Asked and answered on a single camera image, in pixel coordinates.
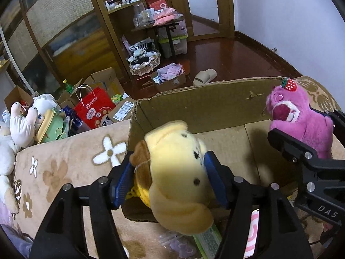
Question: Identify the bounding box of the pink strawberry bear plush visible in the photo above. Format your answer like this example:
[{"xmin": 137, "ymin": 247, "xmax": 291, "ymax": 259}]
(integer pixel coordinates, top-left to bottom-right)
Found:
[{"xmin": 266, "ymin": 78, "xmax": 333, "ymax": 159}]

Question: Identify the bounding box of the bagged purple charm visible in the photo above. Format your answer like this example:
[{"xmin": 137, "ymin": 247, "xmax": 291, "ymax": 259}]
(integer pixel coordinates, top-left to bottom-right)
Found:
[{"xmin": 158, "ymin": 231, "xmax": 201, "ymax": 258}]

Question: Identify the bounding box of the green tissue pack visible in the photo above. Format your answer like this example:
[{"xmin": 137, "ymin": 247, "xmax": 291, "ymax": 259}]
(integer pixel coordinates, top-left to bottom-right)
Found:
[{"xmin": 193, "ymin": 224, "xmax": 222, "ymax": 259}]

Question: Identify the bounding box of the pink swirl roll plush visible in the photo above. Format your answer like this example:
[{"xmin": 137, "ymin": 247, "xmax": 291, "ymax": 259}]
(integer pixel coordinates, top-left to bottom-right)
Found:
[{"xmin": 243, "ymin": 209, "xmax": 260, "ymax": 258}]

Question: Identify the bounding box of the purple clothed leg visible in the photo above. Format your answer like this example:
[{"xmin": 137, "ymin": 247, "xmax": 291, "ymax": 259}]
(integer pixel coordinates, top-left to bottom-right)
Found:
[{"xmin": 1, "ymin": 202, "xmax": 33, "ymax": 258}]

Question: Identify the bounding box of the large cream duck plush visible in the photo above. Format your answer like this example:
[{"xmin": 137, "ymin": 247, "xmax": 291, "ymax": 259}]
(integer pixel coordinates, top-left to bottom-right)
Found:
[{"xmin": 0, "ymin": 122, "xmax": 20, "ymax": 214}]

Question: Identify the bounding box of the floral beige blanket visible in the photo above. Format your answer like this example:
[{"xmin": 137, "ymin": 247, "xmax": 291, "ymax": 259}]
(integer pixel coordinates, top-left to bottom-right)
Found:
[{"xmin": 14, "ymin": 77, "xmax": 339, "ymax": 258}]

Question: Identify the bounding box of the open cardboard box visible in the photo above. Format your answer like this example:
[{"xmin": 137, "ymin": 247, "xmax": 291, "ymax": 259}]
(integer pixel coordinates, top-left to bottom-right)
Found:
[{"xmin": 128, "ymin": 77, "xmax": 298, "ymax": 195}]

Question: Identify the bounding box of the green yellow plush bag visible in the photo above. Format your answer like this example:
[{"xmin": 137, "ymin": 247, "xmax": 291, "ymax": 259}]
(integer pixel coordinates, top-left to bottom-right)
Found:
[{"xmin": 36, "ymin": 109, "xmax": 68, "ymax": 144}]

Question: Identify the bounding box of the white pink elephant plush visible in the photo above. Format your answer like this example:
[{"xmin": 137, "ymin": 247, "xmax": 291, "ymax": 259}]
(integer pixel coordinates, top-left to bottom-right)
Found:
[{"xmin": 10, "ymin": 102, "xmax": 38, "ymax": 148}]

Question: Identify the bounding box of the beige slipper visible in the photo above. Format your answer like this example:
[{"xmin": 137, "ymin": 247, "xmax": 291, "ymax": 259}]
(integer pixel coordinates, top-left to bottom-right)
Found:
[{"xmin": 193, "ymin": 68, "xmax": 218, "ymax": 87}]

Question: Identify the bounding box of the red paper shopping bag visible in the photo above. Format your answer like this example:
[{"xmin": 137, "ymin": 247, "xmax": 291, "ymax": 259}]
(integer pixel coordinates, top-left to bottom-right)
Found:
[{"xmin": 74, "ymin": 84, "xmax": 115, "ymax": 129}]

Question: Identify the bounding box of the labelled parcel box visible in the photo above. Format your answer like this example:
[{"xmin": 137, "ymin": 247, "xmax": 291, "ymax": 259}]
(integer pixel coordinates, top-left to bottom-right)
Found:
[{"xmin": 109, "ymin": 97, "xmax": 136, "ymax": 123}]

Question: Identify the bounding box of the small carton with packets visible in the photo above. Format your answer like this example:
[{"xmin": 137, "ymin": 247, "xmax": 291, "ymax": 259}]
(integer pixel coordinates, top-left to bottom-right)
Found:
[{"xmin": 150, "ymin": 63, "xmax": 186, "ymax": 92}]

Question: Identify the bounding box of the green glass bottle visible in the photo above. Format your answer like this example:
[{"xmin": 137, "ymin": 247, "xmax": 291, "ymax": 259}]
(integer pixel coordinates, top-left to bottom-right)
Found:
[{"xmin": 63, "ymin": 80, "xmax": 74, "ymax": 95}]

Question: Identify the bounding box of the brown carton by shelf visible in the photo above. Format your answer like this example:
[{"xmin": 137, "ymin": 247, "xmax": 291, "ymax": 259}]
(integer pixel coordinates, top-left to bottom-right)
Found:
[{"xmin": 4, "ymin": 86, "xmax": 33, "ymax": 112}]

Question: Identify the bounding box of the brown floor carton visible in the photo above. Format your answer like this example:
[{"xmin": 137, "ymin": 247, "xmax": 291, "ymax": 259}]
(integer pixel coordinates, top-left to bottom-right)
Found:
[{"xmin": 57, "ymin": 67, "xmax": 125, "ymax": 108}]

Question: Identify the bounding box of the clear storage bin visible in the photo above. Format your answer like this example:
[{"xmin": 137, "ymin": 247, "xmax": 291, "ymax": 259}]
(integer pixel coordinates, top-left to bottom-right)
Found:
[{"xmin": 159, "ymin": 36, "xmax": 188, "ymax": 58}]

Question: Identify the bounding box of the small black side table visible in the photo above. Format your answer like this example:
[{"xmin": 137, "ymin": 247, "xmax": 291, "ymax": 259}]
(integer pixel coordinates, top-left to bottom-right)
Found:
[{"xmin": 131, "ymin": 17, "xmax": 185, "ymax": 60}]

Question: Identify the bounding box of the lace basket with plush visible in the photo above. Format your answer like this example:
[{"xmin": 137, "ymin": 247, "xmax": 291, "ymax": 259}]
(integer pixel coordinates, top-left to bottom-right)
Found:
[{"xmin": 127, "ymin": 38, "xmax": 161, "ymax": 76}]

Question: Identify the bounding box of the pink folded cloth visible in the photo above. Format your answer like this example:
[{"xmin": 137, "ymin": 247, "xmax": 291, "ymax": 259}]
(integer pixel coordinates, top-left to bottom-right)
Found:
[{"xmin": 153, "ymin": 7, "xmax": 178, "ymax": 26}]

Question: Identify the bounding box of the large wooden wardrobe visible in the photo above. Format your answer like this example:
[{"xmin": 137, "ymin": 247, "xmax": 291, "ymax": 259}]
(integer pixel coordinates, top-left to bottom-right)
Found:
[{"xmin": 1, "ymin": 0, "xmax": 143, "ymax": 93}]

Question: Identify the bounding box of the red gift box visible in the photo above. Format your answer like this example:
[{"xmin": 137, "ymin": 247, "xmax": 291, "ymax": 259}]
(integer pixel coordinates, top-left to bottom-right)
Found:
[{"xmin": 145, "ymin": 0, "xmax": 168, "ymax": 11}]

